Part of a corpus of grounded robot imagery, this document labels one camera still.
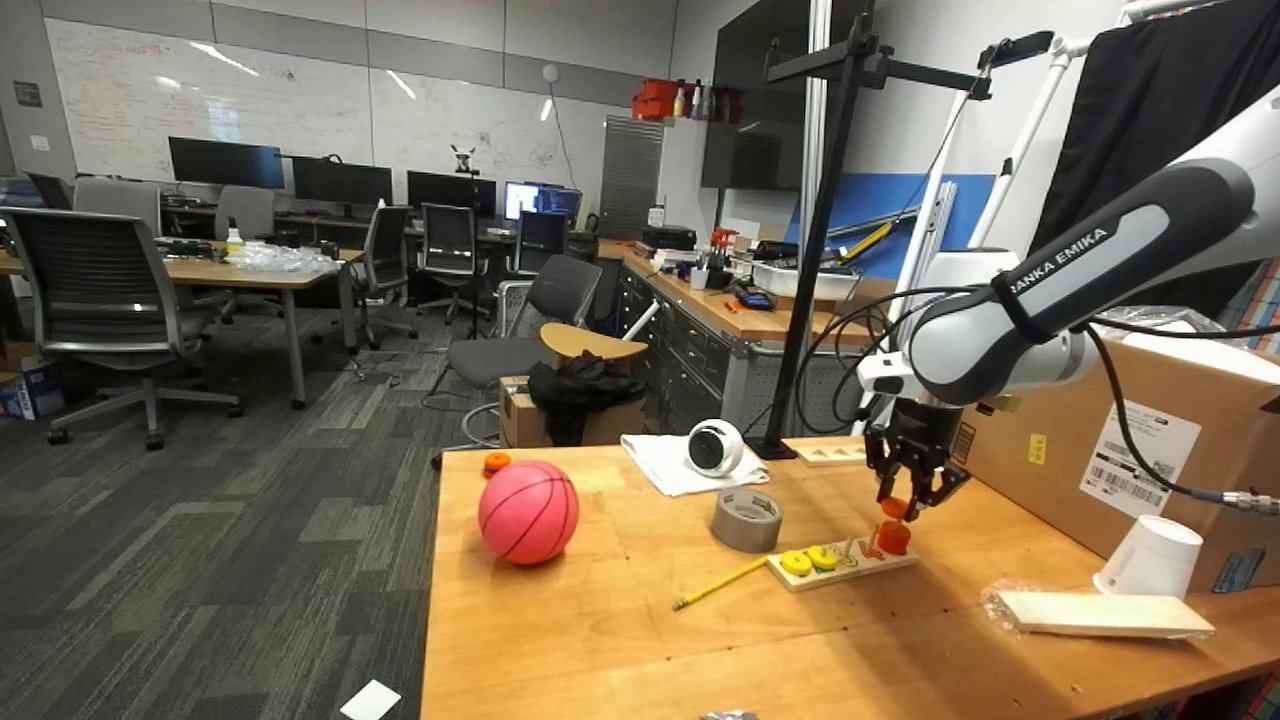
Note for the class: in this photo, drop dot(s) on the monitor with blue screen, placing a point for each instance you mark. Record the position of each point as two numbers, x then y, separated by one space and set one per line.
541 200

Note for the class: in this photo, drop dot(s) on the light wooden peg strip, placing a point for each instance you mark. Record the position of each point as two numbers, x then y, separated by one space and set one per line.
825 448

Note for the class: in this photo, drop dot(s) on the black camera stand pole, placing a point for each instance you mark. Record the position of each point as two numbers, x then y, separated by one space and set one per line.
809 266

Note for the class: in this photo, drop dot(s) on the black office chair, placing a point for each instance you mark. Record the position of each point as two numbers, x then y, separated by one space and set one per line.
385 253
450 242

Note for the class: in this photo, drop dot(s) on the white round webcam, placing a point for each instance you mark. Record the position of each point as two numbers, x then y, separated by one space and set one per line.
718 448

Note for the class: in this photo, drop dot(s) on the pink basketball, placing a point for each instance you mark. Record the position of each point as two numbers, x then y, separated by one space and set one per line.
528 512

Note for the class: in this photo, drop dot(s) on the white numbered peg board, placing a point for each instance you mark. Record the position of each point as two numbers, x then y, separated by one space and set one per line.
861 566

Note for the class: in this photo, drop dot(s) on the small orange round object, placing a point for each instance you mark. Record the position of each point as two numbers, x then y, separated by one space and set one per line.
497 465

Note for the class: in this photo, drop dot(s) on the grey padded office chair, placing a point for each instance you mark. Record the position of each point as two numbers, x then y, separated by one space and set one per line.
565 287

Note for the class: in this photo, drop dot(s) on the black computer monitor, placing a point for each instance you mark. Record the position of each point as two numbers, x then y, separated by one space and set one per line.
226 160
342 181
450 192

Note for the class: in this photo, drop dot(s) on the grey mesh office chair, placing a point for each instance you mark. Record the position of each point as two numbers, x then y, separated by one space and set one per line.
92 283

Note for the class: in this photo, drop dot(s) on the white tripod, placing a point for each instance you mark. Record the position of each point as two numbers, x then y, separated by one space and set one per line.
932 200

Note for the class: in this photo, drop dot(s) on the black cloth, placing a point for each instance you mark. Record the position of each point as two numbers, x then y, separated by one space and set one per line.
1133 83

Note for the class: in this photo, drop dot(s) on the long wooden workbench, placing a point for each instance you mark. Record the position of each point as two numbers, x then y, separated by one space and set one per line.
721 313

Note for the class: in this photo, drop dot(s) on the white paper cup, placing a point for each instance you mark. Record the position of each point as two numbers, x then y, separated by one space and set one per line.
1153 560

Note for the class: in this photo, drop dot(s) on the grey metal cabinet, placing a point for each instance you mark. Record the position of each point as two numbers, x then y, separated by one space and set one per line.
631 181

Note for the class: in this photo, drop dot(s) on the white paper sheet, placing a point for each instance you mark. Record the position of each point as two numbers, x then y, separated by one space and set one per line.
371 703

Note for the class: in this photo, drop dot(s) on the light grey office chair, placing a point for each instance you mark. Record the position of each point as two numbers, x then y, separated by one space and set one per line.
244 209

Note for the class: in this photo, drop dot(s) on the black wall screen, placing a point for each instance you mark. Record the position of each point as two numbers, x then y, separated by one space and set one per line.
755 92

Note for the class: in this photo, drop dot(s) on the white paper pad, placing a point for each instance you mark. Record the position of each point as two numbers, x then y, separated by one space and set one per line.
655 461

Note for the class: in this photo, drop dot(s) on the red bag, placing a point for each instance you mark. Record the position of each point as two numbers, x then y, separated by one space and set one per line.
655 103

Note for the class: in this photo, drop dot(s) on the grey tape roll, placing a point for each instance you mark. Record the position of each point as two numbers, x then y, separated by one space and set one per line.
744 527

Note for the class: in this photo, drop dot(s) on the white plastic bin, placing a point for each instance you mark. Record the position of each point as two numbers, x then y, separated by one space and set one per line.
805 283

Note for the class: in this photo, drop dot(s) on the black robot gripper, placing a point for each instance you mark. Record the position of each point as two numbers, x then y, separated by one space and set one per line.
917 439

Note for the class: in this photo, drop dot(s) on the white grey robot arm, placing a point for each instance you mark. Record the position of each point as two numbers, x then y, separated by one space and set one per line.
1003 335

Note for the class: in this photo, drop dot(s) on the white plastic-wrapped foam board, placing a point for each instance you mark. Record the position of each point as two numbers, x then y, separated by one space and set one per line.
1101 613

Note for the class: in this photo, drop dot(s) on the orange round block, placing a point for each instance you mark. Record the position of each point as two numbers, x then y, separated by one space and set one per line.
893 511

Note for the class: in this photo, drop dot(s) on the wooden stool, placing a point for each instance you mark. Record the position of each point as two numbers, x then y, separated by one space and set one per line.
587 340

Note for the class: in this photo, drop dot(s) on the white plastic packing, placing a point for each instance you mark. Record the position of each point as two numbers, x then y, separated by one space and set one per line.
1201 348

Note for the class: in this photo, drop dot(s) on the large cardboard box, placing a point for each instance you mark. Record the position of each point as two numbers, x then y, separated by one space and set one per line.
1242 426

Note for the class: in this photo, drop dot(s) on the yellow-green round block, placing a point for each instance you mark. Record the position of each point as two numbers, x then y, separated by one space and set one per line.
796 566
825 557

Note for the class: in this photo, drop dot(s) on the yellow pencil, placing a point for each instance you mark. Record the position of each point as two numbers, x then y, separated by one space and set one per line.
721 586

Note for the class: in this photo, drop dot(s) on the wooden desk grey legs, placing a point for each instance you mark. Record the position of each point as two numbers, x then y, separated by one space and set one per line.
253 274

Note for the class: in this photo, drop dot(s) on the black backpack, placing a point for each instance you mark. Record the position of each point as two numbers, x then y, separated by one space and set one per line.
581 392

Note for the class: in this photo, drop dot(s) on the blue wall panel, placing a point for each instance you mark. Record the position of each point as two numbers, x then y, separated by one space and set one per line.
966 213

